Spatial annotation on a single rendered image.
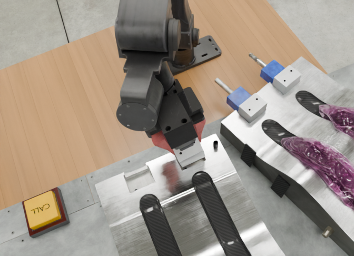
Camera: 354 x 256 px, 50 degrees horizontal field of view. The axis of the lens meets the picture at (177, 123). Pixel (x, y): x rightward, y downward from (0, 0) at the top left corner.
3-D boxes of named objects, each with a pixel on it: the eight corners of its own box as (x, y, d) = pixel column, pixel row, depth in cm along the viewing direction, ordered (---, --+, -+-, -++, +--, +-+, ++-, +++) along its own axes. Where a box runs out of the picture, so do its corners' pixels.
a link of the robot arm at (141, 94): (171, 134, 53) (166, 67, 44) (111, 128, 54) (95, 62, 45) (182, 79, 60) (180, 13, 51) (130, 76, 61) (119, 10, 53)
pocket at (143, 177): (125, 179, 77) (121, 172, 74) (149, 168, 78) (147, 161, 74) (133, 198, 75) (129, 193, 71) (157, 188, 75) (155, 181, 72)
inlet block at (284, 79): (241, 66, 91) (243, 52, 86) (255, 55, 92) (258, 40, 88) (282, 100, 86) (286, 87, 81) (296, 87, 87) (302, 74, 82)
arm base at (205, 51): (224, 33, 90) (210, 15, 93) (147, 65, 87) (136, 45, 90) (223, 55, 97) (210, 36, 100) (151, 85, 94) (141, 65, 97)
